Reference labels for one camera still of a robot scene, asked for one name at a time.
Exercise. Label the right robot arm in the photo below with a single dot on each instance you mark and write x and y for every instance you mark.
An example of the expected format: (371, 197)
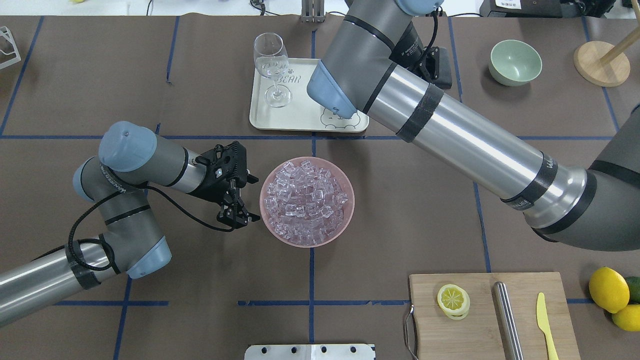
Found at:
(596, 208)

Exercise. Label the yellow lemon front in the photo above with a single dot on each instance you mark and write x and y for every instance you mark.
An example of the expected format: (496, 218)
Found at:
(609, 290)

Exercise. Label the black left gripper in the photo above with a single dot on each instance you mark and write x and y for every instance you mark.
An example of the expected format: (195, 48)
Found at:
(206, 188)

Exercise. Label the green avocado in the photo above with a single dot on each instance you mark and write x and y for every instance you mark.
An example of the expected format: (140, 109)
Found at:
(633, 284)

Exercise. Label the cream serving tray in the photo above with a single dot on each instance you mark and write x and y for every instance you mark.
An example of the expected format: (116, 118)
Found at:
(302, 114)

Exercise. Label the white wire cup rack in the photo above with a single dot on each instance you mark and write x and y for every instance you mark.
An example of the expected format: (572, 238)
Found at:
(9, 53)

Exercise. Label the pink bowl of ice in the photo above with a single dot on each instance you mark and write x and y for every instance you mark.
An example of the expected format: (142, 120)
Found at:
(307, 202)

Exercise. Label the yellow plastic knife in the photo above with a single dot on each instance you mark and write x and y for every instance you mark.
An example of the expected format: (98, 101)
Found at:
(543, 324)

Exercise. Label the yellow lemon back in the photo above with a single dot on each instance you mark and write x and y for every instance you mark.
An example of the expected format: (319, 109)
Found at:
(628, 319)

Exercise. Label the steel rolling pin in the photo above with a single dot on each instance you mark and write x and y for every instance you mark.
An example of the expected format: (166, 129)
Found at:
(506, 321)

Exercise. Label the wooden mug tree stand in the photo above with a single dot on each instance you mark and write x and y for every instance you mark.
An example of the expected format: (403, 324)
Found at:
(604, 64)

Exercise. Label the lemon slice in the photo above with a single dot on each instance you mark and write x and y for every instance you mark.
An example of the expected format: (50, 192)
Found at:
(454, 301)

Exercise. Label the green bowl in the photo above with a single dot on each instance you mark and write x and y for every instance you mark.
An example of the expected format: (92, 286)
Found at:
(514, 63)

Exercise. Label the yellow lemon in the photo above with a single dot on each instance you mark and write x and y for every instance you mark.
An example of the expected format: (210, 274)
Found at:
(628, 319)
(609, 290)

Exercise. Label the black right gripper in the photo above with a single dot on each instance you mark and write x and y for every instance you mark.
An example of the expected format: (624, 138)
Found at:
(406, 48)

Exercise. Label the clear wine glass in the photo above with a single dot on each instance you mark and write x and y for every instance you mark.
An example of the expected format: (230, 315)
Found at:
(272, 62)

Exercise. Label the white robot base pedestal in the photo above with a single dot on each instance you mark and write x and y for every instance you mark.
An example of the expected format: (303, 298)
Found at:
(339, 351)

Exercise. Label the wooden cutting board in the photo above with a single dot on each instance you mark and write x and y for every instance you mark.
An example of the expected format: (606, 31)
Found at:
(479, 336)

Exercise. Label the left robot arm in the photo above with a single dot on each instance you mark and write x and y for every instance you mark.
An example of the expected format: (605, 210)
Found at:
(119, 233)

